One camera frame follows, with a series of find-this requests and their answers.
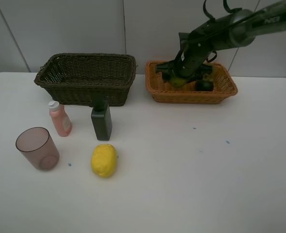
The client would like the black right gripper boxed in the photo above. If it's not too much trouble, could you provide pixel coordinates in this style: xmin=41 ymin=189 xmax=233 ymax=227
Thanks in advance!
xmin=156 ymin=42 xmax=213 ymax=83

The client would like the green red mango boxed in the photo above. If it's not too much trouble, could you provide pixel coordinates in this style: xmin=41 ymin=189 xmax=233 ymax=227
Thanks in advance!
xmin=168 ymin=75 xmax=188 ymax=88

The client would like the dark purple mangosteen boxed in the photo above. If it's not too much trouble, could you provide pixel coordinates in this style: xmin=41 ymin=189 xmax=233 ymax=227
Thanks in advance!
xmin=195 ymin=74 xmax=214 ymax=92

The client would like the brown kiwi fruit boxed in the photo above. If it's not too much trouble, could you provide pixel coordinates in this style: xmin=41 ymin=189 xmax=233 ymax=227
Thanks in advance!
xmin=206 ymin=63 xmax=216 ymax=79

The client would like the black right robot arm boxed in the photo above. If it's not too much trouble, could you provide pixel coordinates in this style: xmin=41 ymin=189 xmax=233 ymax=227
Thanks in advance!
xmin=155 ymin=0 xmax=286 ymax=87

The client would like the orange wicker basket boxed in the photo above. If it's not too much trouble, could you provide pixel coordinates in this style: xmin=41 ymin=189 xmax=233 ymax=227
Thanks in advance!
xmin=145 ymin=61 xmax=238 ymax=104

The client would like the black bottle green label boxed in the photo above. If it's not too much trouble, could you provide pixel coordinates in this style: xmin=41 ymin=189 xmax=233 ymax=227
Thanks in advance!
xmin=91 ymin=94 xmax=112 ymax=141

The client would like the dark brown wicker basket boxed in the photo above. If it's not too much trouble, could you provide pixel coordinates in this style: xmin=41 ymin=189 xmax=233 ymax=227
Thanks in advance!
xmin=34 ymin=53 xmax=136 ymax=106

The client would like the yellow lemon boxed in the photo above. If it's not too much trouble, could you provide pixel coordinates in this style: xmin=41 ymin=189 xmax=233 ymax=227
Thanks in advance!
xmin=90 ymin=144 xmax=118 ymax=178

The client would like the pink bottle white cap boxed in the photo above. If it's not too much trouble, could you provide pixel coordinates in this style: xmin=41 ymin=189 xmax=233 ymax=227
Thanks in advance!
xmin=48 ymin=100 xmax=72 ymax=137

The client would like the translucent pink plastic cup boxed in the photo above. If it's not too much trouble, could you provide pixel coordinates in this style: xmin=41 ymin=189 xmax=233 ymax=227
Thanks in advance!
xmin=16 ymin=127 xmax=60 ymax=170

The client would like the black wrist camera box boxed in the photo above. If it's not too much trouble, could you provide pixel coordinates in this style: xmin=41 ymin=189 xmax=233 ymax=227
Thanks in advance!
xmin=178 ymin=32 xmax=189 ymax=50

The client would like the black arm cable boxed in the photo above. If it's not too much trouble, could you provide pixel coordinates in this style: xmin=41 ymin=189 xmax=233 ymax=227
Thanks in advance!
xmin=181 ymin=0 xmax=286 ymax=63

